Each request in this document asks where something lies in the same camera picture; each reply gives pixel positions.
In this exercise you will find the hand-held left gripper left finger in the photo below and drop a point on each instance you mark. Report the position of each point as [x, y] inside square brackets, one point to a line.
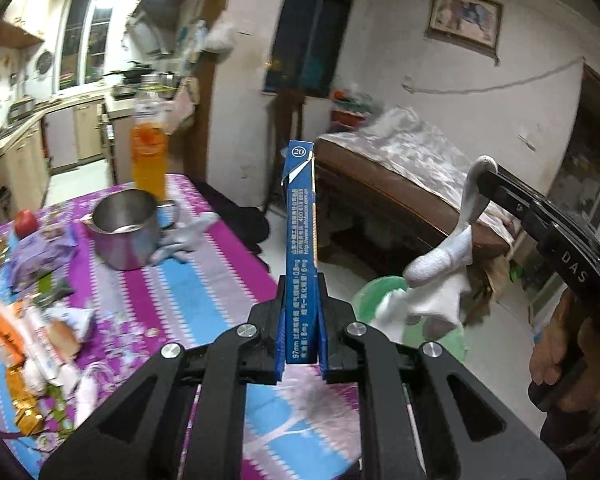
[265, 340]

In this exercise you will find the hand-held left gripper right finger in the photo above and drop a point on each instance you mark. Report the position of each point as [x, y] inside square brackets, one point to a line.
[337, 345]

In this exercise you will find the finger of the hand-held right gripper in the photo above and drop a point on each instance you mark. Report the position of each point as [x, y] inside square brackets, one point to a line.
[510, 205]
[522, 182]

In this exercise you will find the white sock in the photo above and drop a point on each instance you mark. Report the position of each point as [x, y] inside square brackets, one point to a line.
[442, 265]
[187, 237]

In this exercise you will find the green plastic bin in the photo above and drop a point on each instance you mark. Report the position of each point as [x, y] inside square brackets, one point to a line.
[432, 345]

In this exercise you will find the blue cigarette box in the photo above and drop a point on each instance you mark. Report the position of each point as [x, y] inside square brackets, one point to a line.
[300, 240]

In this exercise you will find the person's right forearm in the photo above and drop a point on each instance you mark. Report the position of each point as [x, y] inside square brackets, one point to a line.
[585, 425]

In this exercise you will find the person's right hand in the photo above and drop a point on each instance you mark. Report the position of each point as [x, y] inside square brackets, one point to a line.
[547, 350]

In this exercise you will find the wooden door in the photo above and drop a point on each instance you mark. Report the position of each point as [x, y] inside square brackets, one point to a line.
[587, 160]

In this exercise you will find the purple floral tablecloth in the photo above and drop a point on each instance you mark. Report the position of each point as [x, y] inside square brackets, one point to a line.
[190, 285]

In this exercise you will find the wooden bed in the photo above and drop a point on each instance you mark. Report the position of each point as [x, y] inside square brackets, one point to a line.
[405, 175]

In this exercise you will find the black chair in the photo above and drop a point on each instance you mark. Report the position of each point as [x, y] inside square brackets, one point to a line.
[240, 225]

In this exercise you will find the white sock on table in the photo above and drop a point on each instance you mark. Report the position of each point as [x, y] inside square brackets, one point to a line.
[187, 237]

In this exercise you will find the stainless steel pot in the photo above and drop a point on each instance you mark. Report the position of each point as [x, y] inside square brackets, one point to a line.
[125, 235]

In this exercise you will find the stack of plastic basins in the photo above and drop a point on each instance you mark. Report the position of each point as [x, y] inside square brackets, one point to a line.
[350, 107]

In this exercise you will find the white bread wrapper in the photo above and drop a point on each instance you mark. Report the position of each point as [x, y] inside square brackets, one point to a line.
[60, 332]

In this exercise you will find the green snack packet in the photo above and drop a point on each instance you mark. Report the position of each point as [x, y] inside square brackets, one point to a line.
[55, 290]

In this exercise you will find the orange juice bottle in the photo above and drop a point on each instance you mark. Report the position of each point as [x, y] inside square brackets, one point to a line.
[149, 155]

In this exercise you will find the purple wipes packet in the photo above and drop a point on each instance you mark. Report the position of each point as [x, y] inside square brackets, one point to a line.
[42, 257]

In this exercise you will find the gold foil wrapper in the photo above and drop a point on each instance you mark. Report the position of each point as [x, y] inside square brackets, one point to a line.
[25, 405]

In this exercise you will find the orange snack packet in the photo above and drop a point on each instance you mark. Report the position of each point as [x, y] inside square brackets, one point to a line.
[2, 335]

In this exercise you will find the dark interior window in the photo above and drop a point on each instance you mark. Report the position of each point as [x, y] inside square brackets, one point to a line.
[307, 30]

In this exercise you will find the red apple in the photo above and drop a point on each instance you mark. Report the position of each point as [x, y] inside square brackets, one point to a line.
[25, 223]

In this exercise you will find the kitchen counter cabinets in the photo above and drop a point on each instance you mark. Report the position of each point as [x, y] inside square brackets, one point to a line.
[35, 150]

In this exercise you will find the black wok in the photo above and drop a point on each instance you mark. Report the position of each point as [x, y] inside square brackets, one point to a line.
[130, 72]

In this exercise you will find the white plastic bag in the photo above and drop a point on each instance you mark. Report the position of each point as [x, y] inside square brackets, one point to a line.
[220, 37]

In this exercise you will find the range hood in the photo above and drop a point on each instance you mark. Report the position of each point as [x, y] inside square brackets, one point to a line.
[145, 35]

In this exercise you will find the kitchen window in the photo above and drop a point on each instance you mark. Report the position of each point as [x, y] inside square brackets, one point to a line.
[90, 40]

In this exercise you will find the framed wall picture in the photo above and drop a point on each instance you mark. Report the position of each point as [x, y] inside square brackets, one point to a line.
[464, 20]

